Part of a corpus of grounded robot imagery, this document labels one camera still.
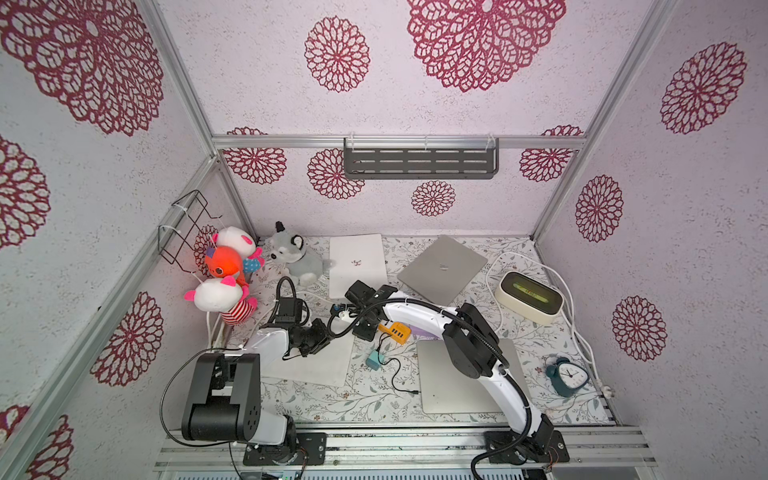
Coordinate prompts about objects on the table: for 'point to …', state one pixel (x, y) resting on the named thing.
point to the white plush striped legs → (224, 295)
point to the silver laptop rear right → (444, 269)
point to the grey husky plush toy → (289, 249)
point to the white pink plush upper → (237, 238)
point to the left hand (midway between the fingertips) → (334, 337)
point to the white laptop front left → (327, 365)
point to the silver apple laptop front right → (443, 389)
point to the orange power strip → (398, 332)
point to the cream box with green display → (529, 297)
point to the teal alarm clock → (566, 376)
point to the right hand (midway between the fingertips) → (358, 325)
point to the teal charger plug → (375, 360)
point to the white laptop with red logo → (357, 258)
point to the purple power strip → (422, 333)
